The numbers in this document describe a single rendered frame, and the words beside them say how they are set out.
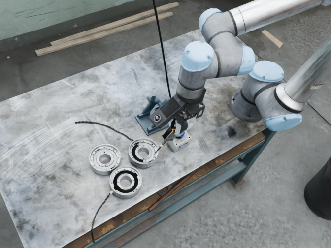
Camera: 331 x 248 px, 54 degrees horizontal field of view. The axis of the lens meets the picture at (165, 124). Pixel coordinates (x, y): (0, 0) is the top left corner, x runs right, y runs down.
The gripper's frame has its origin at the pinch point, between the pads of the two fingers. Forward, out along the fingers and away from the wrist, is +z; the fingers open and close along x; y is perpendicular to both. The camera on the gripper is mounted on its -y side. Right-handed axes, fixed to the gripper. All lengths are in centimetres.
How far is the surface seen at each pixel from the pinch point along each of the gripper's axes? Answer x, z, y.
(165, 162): -3.4, 13.0, -3.3
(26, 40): 163, 88, -15
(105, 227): -6.6, 37.9, -29.1
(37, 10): 163, 65, -2
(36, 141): 24.8, 12.8, -39.4
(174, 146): -0.9, 9.5, 1.4
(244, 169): -5, 71, 55
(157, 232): -7, 93, 0
